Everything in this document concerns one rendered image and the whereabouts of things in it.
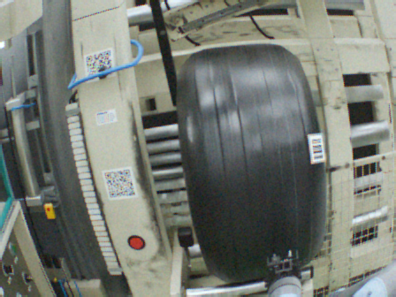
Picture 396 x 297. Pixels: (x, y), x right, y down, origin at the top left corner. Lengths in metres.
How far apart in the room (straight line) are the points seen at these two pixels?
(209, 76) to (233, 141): 0.16
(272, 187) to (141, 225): 0.39
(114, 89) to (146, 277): 0.49
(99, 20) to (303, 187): 0.59
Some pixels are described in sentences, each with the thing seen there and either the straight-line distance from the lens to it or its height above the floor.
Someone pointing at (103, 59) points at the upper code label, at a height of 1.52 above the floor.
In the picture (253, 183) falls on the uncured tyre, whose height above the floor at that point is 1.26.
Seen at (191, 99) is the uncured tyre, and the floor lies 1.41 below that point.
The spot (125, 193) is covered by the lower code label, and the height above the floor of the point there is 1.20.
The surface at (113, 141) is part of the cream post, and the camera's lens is 1.71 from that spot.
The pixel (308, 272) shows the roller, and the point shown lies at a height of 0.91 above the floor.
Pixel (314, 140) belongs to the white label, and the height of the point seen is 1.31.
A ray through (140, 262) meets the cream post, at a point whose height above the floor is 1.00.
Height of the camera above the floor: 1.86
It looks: 20 degrees down
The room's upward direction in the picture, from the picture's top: 10 degrees counter-clockwise
